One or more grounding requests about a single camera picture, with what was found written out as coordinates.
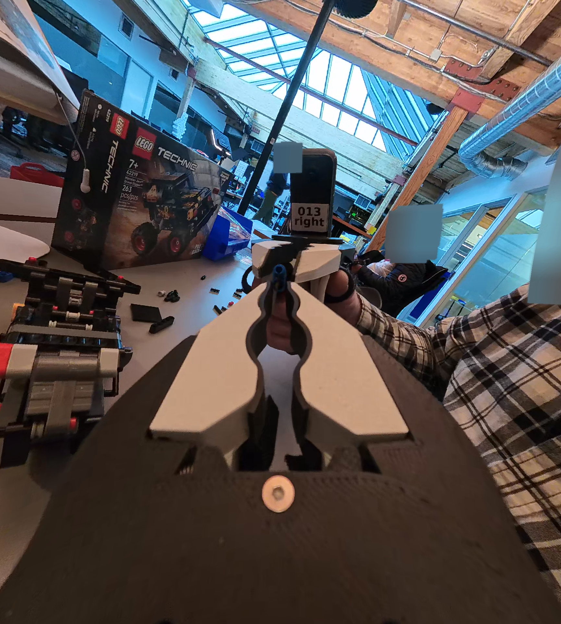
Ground silver ventilation duct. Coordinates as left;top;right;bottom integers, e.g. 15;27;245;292
458;29;561;181

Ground black square panel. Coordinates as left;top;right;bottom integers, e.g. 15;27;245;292
130;303;168;322

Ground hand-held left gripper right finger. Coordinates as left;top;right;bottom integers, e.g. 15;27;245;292
287;282;410;471

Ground blue bin holding plastic bags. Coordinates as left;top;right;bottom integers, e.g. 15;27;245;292
202;205;254;261

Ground person's right forearm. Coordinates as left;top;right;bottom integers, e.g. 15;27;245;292
356;288;461;403

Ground small connector pins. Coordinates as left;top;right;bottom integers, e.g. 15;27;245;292
156;273;249;315

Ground toy set box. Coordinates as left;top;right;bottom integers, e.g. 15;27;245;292
51;90;234;271

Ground black stand pole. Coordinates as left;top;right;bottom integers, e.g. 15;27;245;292
237;0;379;215

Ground instruction booklet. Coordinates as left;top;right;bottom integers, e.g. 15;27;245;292
0;0;73;98

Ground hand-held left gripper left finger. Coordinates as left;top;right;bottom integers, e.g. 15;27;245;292
150;280;277;471

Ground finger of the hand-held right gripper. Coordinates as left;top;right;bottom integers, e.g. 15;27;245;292
291;243;343;284
251;240;289;283

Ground page holder cord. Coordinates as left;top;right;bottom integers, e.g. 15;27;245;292
56;93;92;194

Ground person's plaid shirt torso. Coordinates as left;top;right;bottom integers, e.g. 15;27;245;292
432;283;561;624

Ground red container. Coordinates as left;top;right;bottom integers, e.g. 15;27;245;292
9;163;65;188

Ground brick-built toy truck chassis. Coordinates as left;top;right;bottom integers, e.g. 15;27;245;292
0;257;142;469

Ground person's right hand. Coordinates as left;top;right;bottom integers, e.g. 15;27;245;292
250;269;364;355

